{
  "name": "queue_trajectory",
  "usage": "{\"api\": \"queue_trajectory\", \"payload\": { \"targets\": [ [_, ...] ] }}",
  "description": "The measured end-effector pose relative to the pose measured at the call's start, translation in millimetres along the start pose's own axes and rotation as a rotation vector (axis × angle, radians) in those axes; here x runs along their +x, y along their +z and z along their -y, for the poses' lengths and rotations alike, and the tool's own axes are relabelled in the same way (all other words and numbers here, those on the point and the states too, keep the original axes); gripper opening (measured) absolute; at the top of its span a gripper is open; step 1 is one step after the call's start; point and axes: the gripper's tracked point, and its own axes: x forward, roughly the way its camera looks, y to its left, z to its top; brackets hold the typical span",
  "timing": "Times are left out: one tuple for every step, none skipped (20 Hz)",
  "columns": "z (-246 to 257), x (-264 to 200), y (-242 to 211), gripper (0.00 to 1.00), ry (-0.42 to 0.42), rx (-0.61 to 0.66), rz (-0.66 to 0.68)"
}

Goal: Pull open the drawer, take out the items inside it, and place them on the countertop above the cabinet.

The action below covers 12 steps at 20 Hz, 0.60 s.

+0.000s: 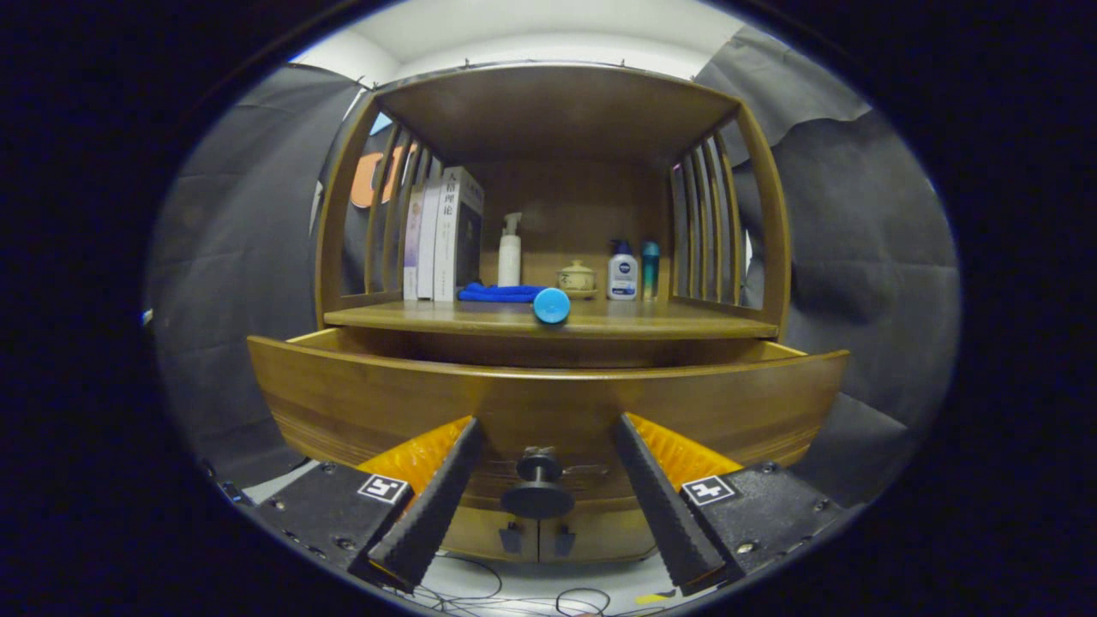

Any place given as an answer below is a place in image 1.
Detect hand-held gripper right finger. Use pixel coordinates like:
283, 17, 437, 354
613, 412, 858, 596

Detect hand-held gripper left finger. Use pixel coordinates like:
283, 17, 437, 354
253, 416, 483, 592

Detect black drawer knob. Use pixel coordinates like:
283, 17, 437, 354
501, 452, 576, 520

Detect wooden drawer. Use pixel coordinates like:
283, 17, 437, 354
247, 328, 851, 524

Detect blue gradient cosmetic tube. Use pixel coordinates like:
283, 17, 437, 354
532, 287, 572, 326

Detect wooden cabinet door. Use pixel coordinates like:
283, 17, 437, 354
538, 506, 656, 564
441, 506, 541, 564

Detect wooden countertop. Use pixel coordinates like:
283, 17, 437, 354
324, 296, 781, 340

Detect wooden cabinet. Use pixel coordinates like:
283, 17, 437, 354
314, 62, 791, 566

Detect blue folded cloth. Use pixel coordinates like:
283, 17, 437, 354
458, 282, 549, 303

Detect white lotion bottle blue cap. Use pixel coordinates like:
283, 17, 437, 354
607, 240, 639, 302

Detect beige lidded teacup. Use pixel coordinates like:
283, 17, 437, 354
556, 260, 598, 300

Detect white pump bottle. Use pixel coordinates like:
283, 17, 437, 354
497, 213, 523, 287

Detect thin purple book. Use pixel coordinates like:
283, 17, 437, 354
403, 190, 426, 301

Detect thin white book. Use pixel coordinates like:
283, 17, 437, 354
417, 180, 443, 301

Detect thick white and dark book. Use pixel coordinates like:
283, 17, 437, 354
433, 166, 485, 303

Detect black cables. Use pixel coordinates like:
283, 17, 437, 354
403, 553, 678, 617

